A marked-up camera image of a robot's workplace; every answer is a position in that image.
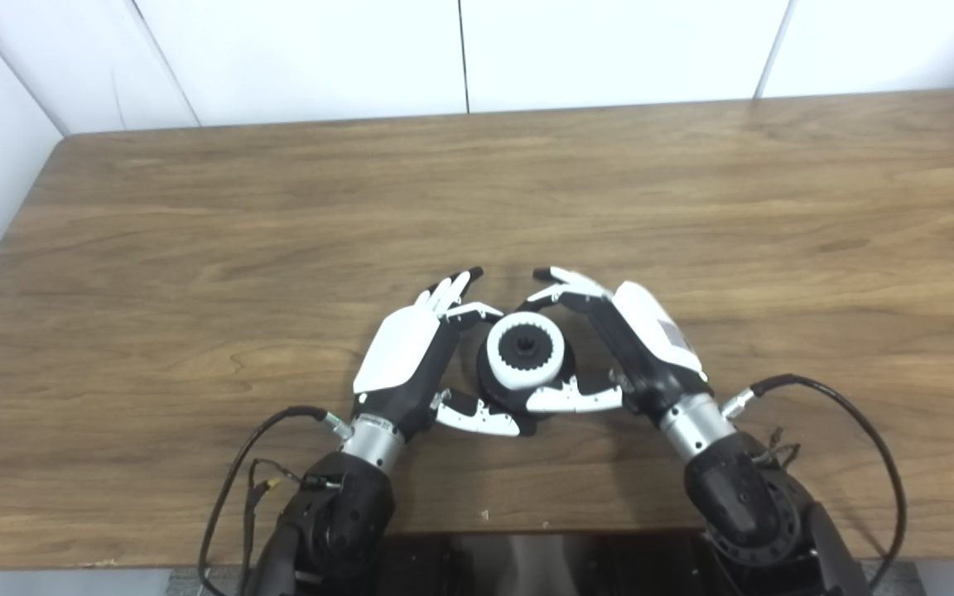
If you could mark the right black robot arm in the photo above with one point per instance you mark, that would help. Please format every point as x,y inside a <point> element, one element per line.
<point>734,488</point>

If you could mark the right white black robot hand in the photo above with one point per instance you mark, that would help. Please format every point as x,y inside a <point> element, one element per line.
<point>651,348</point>

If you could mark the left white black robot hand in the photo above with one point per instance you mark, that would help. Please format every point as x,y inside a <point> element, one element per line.
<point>402,356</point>

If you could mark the dark robot torso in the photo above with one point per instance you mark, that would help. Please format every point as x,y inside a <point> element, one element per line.
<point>527,567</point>

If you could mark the round black plastic part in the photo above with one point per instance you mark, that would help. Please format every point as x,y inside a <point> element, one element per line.
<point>502,399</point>

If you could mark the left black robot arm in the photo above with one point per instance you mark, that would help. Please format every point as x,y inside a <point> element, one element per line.
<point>344,513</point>

